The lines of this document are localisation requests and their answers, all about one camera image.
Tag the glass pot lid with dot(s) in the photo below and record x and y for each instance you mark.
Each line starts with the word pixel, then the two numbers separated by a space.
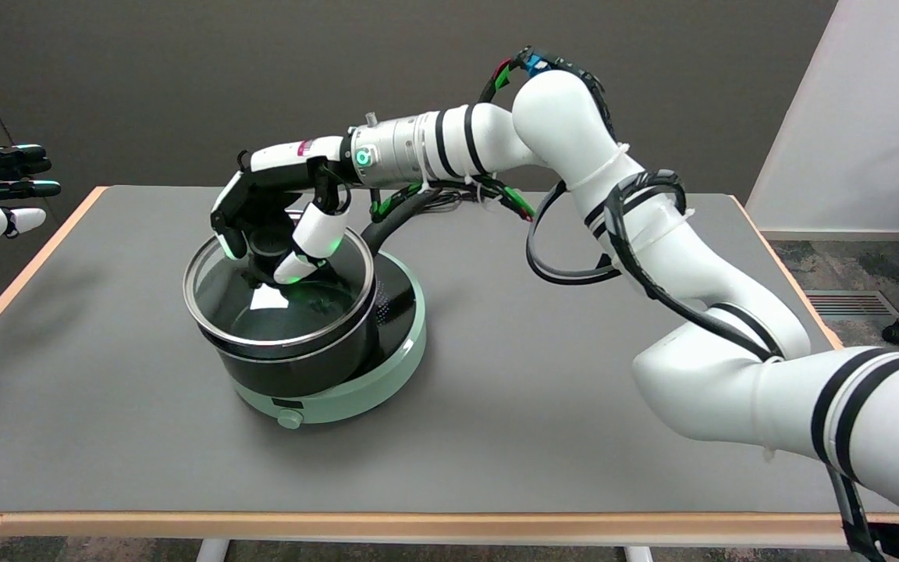
pixel 215 300

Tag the white table leg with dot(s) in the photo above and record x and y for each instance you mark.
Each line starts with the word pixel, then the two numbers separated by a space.
pixel 639 555
pixel 213 551

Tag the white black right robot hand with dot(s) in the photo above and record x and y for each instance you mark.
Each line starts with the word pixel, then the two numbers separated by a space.
pixel 286 156

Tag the green induction cooker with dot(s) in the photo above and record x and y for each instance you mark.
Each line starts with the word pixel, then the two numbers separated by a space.
pixel 364 394

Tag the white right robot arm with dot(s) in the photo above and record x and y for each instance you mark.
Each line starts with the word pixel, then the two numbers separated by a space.
pixel 684 250

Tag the floor vent grille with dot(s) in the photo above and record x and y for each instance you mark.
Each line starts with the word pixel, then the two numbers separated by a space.
pixel 847 303

